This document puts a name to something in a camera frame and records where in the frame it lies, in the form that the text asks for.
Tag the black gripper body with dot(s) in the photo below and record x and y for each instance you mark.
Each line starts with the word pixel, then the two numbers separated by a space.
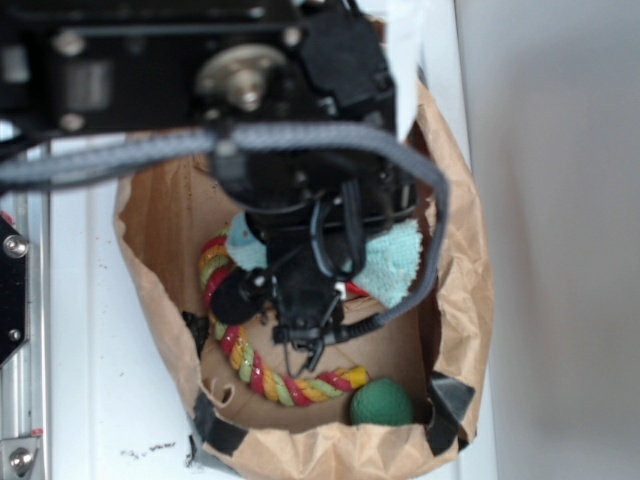
pixel 315 211

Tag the light blue terry cloth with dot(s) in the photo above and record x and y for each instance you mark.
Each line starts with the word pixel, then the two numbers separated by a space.
pixel 391 267

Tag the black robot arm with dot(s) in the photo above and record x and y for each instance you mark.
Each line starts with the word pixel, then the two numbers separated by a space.
pixel 268 89

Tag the crumpled red paper ball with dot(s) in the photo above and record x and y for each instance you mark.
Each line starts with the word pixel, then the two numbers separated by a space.
pixel 353 289

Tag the black foam microphone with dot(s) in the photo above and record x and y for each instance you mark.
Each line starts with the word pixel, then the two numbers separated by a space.
pixel 239 297

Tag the brown paper bag liner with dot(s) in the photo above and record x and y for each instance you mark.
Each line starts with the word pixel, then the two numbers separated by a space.
pixel 437 351

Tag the green rubber ball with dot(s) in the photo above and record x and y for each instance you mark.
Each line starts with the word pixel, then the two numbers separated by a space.
pixel 382 402

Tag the multicolour twisted rope toy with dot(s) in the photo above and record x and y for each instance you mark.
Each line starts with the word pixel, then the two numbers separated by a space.
pixel 214 265

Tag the black metal bracket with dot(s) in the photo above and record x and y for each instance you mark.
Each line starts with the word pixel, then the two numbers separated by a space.
pixel 13 288

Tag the aluminium frame rail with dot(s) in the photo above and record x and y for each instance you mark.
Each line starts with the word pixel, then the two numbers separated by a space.
pixel 25 417

